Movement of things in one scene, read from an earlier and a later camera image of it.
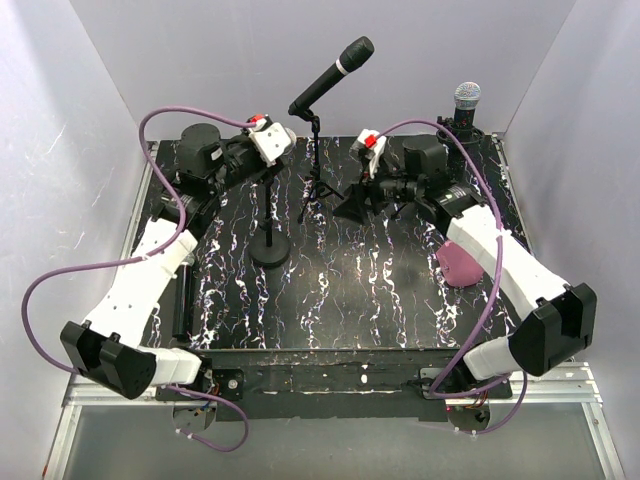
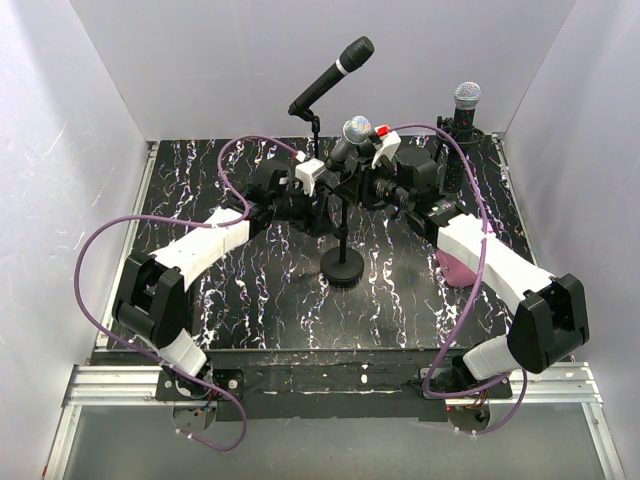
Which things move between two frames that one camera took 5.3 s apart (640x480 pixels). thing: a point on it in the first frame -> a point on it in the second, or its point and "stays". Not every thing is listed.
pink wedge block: [458, 266] stays
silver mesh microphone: [291, 135] -> [355, 131]
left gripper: [247, 140] -> [318, 221]
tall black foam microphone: [351, 58] stays
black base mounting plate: [337, 385] stays
